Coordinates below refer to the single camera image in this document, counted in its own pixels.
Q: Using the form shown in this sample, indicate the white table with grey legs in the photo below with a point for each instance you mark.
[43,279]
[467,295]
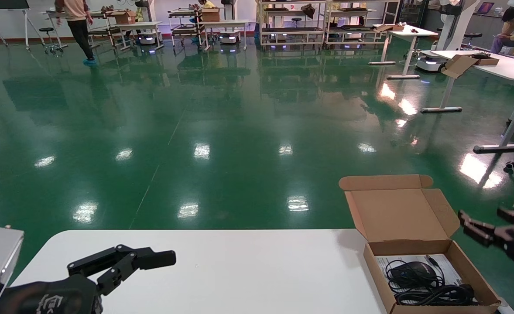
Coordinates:
[226,22]

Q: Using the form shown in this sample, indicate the cardboard storage box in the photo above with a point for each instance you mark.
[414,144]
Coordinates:
[396,213]

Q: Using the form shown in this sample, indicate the small white table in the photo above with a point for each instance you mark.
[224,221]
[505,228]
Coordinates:
[139,25]

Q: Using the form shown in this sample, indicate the small black stool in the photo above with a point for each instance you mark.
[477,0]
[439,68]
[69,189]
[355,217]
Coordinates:
[470,37]

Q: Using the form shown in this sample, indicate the wide metal shelf rack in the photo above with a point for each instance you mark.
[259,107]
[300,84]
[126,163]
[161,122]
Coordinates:
[292,29]

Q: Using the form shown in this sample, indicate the metal shelf rack with trays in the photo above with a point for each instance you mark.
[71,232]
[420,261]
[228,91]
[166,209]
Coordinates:
[357,28]

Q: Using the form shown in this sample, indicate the open cardboard box with mouse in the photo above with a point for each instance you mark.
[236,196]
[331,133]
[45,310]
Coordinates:
[457,65]

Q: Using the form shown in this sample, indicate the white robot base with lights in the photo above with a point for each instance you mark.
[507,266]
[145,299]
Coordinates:
[147,40]
[230,38]

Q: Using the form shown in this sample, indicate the person in beige shirt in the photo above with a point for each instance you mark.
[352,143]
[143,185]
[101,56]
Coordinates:
[78,26]

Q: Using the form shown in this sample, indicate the brown cardboard box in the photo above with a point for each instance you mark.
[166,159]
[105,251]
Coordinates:
[210,15]
[125,17]

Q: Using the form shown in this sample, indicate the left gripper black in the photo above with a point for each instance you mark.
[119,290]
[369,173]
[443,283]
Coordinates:
[52,296]

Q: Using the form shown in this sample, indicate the metal cart with shelves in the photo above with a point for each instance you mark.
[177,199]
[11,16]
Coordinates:
[186,28]

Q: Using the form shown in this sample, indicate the black stool with wheels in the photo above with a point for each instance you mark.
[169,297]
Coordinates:
[51,41]

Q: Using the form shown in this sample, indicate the white table with tools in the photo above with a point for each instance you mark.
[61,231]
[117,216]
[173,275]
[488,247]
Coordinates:
[414,31]

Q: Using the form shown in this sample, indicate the tall white robot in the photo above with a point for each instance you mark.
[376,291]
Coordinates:
[453,26]

